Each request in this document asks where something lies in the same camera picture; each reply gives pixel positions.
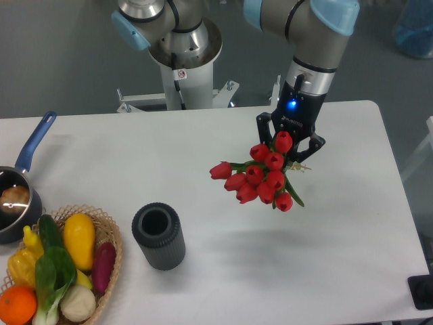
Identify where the dark grey ribbed vase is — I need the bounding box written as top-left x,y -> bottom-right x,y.
131,202 -> 186,271

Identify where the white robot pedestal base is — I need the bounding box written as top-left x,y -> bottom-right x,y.
117,62 -> 240,113

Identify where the purple eggplant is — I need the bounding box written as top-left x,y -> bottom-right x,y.
91,242 -> 116,294

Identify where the yellow banana tip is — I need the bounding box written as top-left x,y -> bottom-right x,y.
76,269 -> 93,290

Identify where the blue handled saucepan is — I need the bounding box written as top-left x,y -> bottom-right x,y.
1,111 -> 57,244

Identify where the green bok choy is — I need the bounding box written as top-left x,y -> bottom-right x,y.
32,246 -> 76,324

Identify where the black device at edge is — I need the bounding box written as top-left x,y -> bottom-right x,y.
407,274 -> 432,310

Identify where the beige garlic bulb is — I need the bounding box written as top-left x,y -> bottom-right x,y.
60,285 -> 96,322

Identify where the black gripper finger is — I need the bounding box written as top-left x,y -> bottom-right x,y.
286,133 -> 326,165
256,112 -> 278,145

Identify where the red tulip bouquet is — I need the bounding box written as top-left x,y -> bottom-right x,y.
209,131 -> 308,212

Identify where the orange fruit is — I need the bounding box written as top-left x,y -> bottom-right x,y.
1,286 -> 37,325

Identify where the yellow bell pepper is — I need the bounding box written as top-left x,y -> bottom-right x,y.
7,248 -> 37,289

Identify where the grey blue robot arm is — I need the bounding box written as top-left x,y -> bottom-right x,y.
111,1 -> 359,163

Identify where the small yellow gourd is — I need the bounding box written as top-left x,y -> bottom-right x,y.
23,225 -> 44,259

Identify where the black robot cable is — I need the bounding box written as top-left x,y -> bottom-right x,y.
171,52 -> 187,110

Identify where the woven wicker basket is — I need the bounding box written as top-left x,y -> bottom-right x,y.
1,205 -> 122,324

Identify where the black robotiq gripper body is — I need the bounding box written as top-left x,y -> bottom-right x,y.
271,82 -> 326,142

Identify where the dark green cucumber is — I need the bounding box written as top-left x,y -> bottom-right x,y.
39,214 -> 64,251

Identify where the blue transparent container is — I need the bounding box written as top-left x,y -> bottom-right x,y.
392,0 -> 432,59

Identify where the brown bread bun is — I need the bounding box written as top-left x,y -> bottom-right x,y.
1,186 -> 30,214

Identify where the yellow squash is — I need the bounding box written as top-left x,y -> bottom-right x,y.
63,213 -> 95,272

